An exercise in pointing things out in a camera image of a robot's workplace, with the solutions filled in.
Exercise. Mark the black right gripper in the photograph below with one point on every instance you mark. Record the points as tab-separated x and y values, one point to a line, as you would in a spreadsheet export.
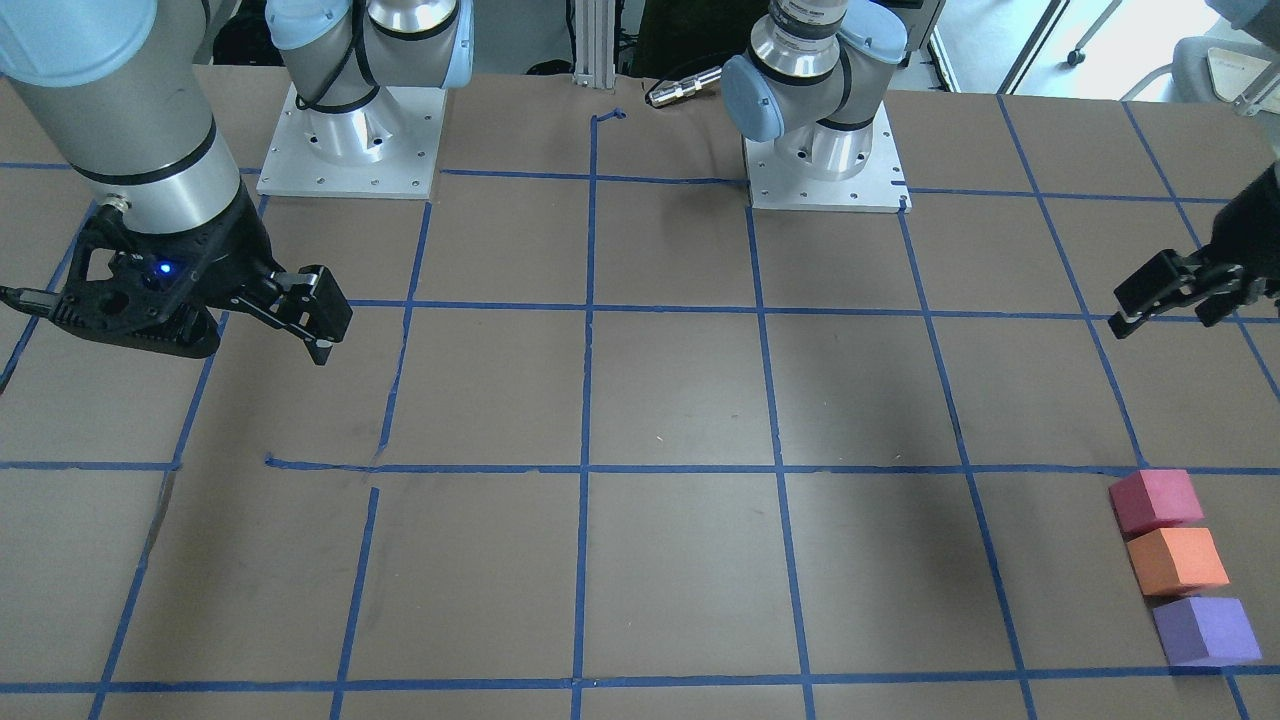
232	258

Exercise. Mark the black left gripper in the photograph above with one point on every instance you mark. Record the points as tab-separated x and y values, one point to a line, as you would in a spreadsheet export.
1251	233

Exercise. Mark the orange foam block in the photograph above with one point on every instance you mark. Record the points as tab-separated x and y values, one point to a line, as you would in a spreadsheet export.
1176	561

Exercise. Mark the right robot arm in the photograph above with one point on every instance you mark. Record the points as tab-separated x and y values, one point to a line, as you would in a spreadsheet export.
113	85

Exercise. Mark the red foam block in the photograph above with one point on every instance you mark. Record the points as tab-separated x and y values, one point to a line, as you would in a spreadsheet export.
1150	499

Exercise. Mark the purple foam block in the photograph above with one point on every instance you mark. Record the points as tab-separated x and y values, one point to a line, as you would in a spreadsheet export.
1206	632

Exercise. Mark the silver cylindrical connector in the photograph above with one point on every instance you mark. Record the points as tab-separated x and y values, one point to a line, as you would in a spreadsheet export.
669	91

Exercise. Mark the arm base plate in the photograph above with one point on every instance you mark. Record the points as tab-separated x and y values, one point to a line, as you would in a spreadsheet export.
817	168
385	150

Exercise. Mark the aluminium frame post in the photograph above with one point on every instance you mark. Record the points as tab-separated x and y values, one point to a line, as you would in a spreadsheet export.
595	42

